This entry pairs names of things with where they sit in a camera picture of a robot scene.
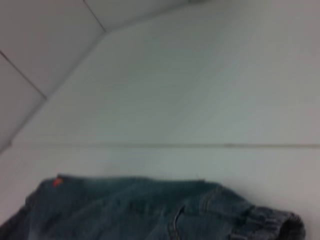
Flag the blue denim shorts with print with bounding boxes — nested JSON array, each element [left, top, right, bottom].
[[0, 173, 307, 240]]

